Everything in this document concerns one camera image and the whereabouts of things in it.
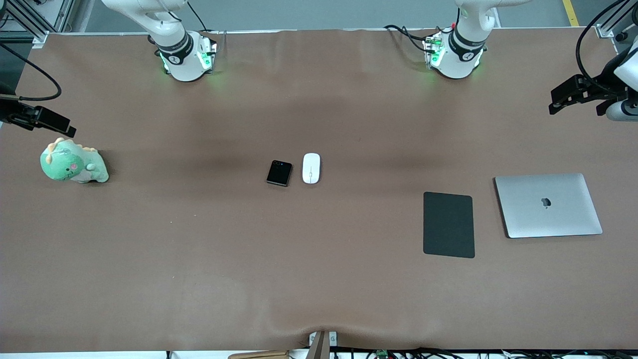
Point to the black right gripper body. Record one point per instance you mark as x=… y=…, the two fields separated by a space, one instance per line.
x=11 y=112

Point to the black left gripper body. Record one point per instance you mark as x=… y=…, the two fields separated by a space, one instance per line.
x=604 y=81

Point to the black flip phone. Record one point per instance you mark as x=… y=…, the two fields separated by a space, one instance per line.
x=279 y=173

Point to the white computer mouse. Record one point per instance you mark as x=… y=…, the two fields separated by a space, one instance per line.
x=311 y=168

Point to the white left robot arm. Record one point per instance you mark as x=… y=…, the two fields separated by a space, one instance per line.
x=456 y=62

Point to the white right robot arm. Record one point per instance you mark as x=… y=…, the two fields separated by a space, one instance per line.
x=180 y=62

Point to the black mouse pad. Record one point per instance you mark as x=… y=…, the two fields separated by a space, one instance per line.
x=448 y=224

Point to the green dinosaur plush toy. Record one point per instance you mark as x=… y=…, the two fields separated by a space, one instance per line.
x=67 y=164

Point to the silver closed laptop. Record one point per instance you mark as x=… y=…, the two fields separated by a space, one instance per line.
x=548 y=205

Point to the large table cover cloth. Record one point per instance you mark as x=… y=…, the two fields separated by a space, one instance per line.
x=299 y=274

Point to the brown wooden board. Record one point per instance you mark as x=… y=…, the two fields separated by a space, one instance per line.
x=259 y=355

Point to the aluminium frame profile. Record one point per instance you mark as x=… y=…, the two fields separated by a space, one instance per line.
x=610 y=31
x=30 y=22

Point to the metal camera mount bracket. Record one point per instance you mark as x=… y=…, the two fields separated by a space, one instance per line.
x=321 y=344

